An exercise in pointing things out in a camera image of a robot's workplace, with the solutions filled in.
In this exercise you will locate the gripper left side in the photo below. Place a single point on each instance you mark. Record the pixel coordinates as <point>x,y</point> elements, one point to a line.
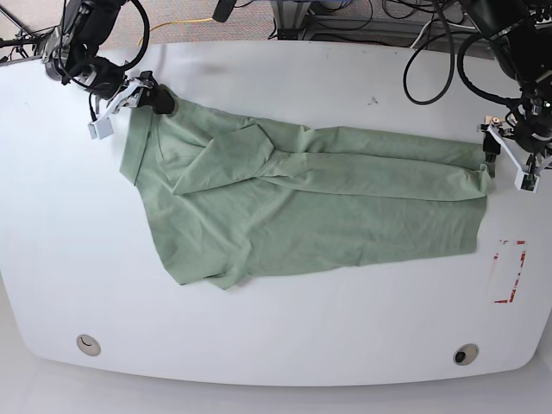
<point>517,144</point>

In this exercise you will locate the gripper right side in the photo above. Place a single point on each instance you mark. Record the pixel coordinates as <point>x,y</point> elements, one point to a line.
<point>132,93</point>

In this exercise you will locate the green polo T-shirt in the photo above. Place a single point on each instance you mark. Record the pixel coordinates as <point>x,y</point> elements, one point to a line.
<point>228,197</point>

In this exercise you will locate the black robot arm left side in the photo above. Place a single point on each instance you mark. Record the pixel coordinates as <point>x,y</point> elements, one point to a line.
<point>519,34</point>

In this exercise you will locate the red tape rectangle marker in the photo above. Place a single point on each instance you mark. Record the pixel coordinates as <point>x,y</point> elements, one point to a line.
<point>507,266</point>

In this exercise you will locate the right table grommet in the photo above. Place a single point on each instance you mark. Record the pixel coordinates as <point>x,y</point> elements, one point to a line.
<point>466,354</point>

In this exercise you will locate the table grommet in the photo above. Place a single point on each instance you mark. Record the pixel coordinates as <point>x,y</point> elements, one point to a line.
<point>88,345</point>
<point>466,354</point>

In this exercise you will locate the left table grommet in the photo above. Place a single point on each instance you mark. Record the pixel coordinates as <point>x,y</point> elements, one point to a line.
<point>88,345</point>

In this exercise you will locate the wrist camera left side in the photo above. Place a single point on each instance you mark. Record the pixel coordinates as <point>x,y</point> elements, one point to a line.
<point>526,181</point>

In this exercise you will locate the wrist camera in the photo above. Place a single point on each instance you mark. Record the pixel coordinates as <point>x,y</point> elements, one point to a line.
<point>526,181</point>
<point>100,129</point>

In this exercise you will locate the wrist camera right side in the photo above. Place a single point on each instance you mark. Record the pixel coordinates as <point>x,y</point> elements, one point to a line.
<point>100,129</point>

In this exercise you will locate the aluminium frame post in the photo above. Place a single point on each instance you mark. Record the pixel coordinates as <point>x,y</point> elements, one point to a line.
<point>289,18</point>

